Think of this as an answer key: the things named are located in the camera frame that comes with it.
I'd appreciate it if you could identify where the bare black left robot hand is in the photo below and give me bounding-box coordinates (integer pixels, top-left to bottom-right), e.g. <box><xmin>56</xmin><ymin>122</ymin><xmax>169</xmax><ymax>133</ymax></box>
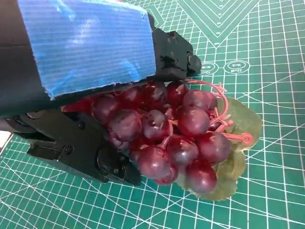
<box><xmin>0</xmin><ymin>0</ymin><xmax>202</xmax><ymax>187</ymax></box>

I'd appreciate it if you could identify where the red toy grape bunch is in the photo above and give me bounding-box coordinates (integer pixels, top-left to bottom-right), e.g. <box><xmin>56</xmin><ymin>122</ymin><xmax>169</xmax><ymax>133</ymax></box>
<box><xmin>61</xmin><ymin>80</ymin><xmax>263</xmax><ymax>200</ymax></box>

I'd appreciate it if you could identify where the green cutting mat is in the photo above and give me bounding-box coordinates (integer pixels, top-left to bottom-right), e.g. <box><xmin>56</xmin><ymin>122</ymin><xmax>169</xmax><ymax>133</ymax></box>
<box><xmin>0</xmin><ymin>0</ymin><xmax>305</xmax><ymax>229</ymax></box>

